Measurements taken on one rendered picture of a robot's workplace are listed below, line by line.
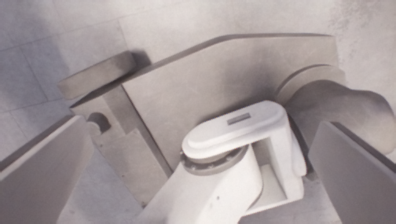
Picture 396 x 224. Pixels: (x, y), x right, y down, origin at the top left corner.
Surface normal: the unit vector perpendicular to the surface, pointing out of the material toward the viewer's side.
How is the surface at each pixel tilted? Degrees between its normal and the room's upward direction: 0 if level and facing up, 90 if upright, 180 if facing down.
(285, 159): 23
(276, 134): 0
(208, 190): 90
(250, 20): 0
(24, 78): 0
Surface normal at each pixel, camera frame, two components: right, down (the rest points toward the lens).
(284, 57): 0.01, 0.42
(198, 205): -0.38, -0.84
